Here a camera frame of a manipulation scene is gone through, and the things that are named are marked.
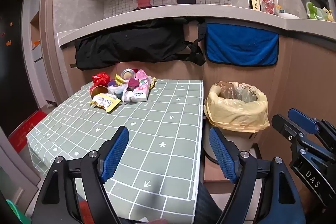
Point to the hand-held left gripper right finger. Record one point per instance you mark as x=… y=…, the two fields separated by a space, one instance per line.
x=223 y=153

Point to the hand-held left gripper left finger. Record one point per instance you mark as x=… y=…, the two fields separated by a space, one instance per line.
x=115 y=153

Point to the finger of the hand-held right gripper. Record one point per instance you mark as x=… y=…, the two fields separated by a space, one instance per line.
x=284 y=127
x=303 y=119

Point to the grey round waste bin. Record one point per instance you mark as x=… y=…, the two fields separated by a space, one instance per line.
x=244 y=142

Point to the yellow plastic bin liner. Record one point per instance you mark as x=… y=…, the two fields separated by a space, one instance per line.
x=236 y=113

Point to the yellow snack packet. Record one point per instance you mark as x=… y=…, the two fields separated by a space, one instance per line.
x=106 y=102

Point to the red drink can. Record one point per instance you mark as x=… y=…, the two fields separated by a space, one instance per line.
x=98 y=91

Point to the brown wooden board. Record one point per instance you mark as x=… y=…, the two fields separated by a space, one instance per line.
x=212 y=171

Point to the person's grey trouser leg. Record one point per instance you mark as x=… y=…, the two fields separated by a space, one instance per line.
x=207 y=203

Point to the green checked tablecloth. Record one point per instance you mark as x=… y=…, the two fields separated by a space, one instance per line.
x=157 y=121

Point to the white tissue packet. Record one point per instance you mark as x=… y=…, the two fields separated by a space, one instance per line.
x=136 y=95

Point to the purple wrapper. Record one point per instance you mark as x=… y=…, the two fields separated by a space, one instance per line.
x=112 y=82

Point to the small yellow wrapper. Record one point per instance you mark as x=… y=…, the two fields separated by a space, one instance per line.
x=120 y=79

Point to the red foil wrapper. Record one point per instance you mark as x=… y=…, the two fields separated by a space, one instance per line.
x=101 y=79

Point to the pink floral packet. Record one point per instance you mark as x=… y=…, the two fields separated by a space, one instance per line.
x=145 y=82

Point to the round metal tin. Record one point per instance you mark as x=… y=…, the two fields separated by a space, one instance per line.
x=128 y=74

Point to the red doormat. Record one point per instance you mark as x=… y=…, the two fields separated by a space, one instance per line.
x=26 y=132

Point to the blue towel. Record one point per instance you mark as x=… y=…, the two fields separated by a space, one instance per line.
x=241 y=43

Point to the white bowl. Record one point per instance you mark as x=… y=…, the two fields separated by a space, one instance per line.
x=287 y=15

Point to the green and white plastic bag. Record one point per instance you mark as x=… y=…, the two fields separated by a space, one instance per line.
x=315 y=12

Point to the black cloth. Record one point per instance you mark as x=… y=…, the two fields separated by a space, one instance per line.
x=126 y=45

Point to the green plastic basin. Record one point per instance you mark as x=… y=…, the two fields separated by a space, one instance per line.
x=18 y=213

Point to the dark sauce bottle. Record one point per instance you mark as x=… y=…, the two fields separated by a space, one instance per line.
x=254 y=3

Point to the black glossy door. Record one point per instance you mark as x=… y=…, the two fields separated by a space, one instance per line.
x=15 y=56

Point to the speckled white countertop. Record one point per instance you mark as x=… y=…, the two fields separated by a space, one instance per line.
x=183 y=10

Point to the recessed wall shelf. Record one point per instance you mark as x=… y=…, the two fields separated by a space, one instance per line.
x=36 y=37

